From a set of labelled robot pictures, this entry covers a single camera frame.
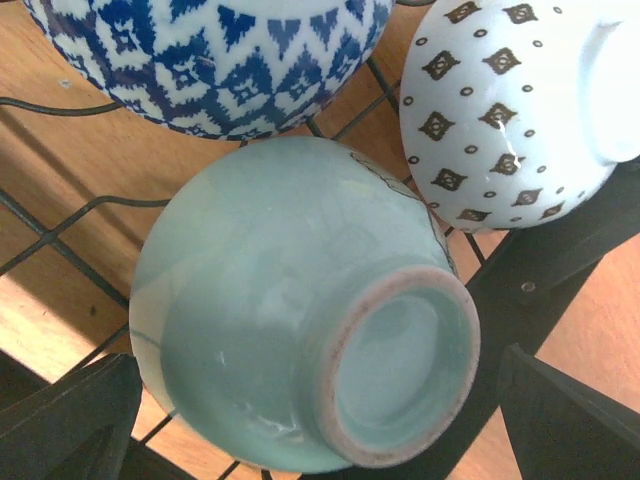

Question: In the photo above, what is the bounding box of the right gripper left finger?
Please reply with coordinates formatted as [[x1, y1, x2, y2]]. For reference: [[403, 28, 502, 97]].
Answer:
[[1, 354, 142, 479]]

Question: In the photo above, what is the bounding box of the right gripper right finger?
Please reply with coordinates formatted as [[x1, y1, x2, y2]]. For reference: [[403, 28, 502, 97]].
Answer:
[[498, 344, 639, 479]]

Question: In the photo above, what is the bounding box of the light green celadon bowl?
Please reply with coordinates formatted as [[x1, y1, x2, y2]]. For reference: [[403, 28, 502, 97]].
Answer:
[[129, 136, 481, 473]]

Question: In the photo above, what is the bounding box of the red geometric patterned bowl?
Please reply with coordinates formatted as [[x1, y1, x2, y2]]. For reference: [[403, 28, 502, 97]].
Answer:
[[26, 0, 394, 141]]

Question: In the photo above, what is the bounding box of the black wire dish rack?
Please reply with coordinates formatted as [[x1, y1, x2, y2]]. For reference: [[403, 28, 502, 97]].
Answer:
[[0, 0, 640, 480]]

